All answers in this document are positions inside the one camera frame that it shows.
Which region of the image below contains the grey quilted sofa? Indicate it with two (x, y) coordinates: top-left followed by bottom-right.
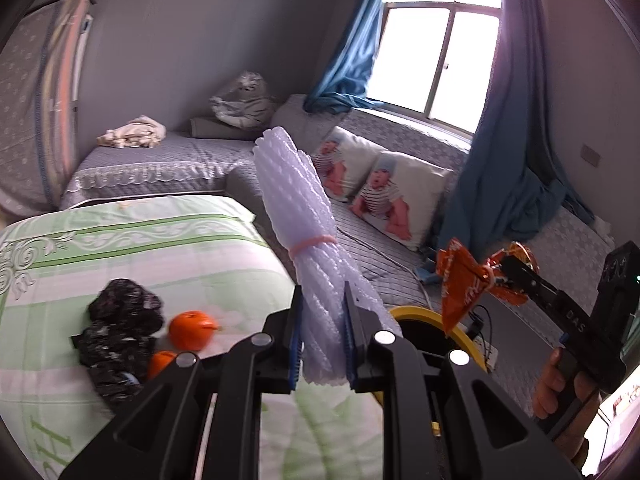
(60, 94), (616, 411)

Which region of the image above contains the orange tangerine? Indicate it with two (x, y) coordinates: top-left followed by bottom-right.
(168, 311), (221, 351)
(146, 351), (178, 382)

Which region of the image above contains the baby print pillow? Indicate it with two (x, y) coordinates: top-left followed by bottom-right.
(350, 150), (453, 252)
(312, 126), (386, 203)

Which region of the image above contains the orange snack wrapper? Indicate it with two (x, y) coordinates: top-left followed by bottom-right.
(435, 239), (541, 333)

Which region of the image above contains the black cable with plug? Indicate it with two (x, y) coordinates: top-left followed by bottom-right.
(465, 304), (497, 361)

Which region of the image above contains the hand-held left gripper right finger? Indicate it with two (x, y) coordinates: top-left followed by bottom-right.
(344, 280), (586, 480)

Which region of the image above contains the black plastic bag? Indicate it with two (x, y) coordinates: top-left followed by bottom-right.
(70, 279), (166, 411)

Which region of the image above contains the yellow rimmed bin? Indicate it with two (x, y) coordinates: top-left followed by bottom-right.
(372, 306), (490, 401)

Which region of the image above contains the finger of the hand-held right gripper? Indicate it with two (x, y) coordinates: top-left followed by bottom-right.
(500, 272), (601, 361)
(501, 255), (558, 288)

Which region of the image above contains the dark grey bolster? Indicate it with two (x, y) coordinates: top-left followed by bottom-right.
(189, 116), (261, 140)

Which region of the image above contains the beige crumpled cloth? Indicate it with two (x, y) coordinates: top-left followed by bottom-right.
(95, 115), (167, 150)

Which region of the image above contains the white tiger plush toy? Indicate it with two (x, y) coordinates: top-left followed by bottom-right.
(209, 71), (273, 128)

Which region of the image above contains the dark blue curtain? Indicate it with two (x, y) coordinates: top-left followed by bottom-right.
(440, 0), (616, 251)

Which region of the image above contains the plain grey pillow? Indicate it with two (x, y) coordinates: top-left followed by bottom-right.
(271, 94), (351, 133)

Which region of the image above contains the small light blue object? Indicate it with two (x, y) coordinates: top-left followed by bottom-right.
(415, 260), (443, 286)

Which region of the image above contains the bright blue curtain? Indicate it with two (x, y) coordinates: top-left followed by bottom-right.
(304, 0), (396, 115)

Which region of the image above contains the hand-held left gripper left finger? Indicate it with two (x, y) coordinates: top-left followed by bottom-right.
(57, 285), (306, 480)

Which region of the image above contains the person's right hand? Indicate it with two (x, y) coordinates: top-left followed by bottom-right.
(532, 347), (602, 466)

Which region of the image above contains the white foam net bundle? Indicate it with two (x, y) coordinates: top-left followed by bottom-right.
(252, 127), (403, 386)

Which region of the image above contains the window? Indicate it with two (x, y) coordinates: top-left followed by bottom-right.
(367, 0), (506, 133)

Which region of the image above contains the white power strip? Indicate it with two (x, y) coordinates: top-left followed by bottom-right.
(470, 337), (501, 371)

